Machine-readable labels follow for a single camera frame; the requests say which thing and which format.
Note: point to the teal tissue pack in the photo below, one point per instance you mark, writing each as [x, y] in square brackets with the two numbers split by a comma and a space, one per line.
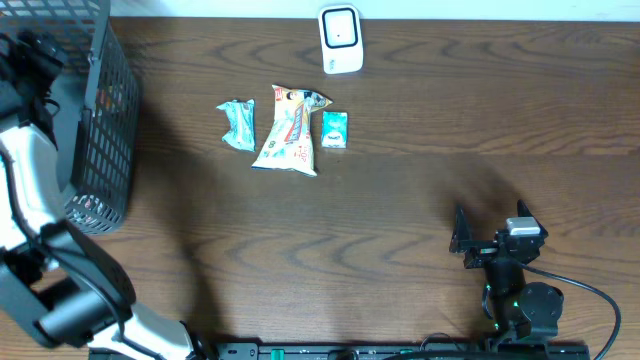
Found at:
[334, 130]

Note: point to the teal wipes pack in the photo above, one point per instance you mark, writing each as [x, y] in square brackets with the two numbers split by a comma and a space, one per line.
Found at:
[241, 133]

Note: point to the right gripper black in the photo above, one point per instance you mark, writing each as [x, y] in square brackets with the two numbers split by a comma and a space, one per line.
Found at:
[462, 241]

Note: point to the black mesh plastic basket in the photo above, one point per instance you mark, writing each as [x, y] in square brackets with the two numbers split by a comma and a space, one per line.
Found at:
[96, 105]

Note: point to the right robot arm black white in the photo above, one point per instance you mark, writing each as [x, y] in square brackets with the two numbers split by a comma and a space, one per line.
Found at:
[522, 312]

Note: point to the yellow wet wipes pack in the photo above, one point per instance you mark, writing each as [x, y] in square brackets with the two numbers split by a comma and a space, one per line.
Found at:
[289, 144]

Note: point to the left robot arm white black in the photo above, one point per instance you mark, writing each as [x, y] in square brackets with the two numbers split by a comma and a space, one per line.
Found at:
[57, 284]

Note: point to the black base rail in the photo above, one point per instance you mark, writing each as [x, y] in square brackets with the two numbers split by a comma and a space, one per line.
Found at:
[431, 350]

